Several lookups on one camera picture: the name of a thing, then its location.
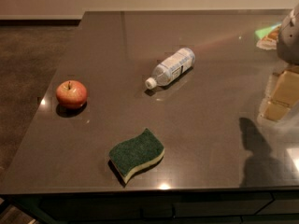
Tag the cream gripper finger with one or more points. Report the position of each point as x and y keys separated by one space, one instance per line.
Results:
x=281 y=94

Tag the green and yellow sponge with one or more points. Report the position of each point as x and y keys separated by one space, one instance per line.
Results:
x=137 y=154

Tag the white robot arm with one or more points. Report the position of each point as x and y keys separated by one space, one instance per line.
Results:
x=288 y=40

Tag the green and orange snack bag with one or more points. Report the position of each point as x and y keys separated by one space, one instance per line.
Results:
x=268 y=37

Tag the clear plastic water bottle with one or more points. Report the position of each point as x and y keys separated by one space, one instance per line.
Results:
x=171 y=68

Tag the red apple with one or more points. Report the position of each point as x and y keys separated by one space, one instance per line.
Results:
x=71 y=94

